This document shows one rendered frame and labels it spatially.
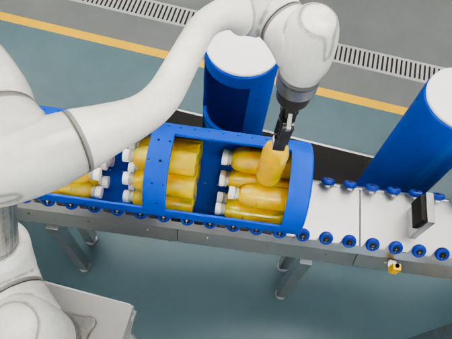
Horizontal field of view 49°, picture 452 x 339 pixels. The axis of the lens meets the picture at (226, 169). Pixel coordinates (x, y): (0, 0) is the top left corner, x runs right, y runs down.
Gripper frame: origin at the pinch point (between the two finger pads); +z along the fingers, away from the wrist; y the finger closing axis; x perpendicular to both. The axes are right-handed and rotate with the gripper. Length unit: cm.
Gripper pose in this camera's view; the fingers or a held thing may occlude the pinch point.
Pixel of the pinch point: (280, 134)
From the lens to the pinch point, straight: 124.8
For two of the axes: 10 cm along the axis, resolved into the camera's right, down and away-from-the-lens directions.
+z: -0.6, 4.4, 9.0
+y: 1.2, -8.9, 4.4
